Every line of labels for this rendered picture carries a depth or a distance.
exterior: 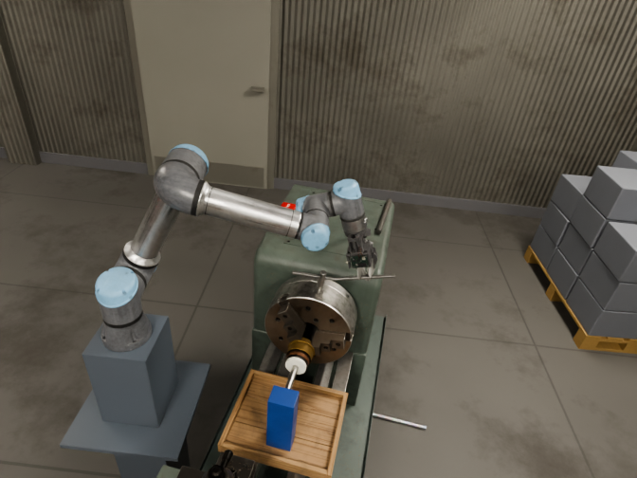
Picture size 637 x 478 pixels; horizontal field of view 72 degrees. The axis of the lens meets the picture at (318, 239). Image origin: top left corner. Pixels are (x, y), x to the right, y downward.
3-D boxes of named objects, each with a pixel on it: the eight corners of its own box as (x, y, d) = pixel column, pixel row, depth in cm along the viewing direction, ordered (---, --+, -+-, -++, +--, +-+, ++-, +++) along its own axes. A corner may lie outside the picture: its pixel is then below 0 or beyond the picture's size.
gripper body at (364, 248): (348, 270, 137) (340, 238, 131) (353, 254, 144) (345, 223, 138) (373, 268, 134) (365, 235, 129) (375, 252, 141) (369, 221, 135)
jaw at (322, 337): (318, 321, 153) (351, 325, 150) (318, 332, 155) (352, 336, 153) (310, 345, 144) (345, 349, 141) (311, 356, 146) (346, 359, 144)
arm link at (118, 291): (94, 323, 131) (84, 290, 124) (112, 294, 143) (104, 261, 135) (135, 326, 132) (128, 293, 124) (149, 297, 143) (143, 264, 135)
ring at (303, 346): (291, 330, 146) (282, 351, 139) (318, 337, 145) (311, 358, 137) (289, 349, 151) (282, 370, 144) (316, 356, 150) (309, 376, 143)
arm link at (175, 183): (143, 174, 105) (336, 228, 113) (157, 156, 114) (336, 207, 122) (138, 213, 111) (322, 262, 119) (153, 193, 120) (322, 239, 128)
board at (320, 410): (251, 376, 161) (251, 368, 159) (347, 399, 156) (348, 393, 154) (217, 451, 137) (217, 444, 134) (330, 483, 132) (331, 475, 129)
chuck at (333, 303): (266, 331, 170) (278, 269, 152) (345, 356, 167) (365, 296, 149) (259, 348, 162) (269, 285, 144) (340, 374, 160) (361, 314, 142)
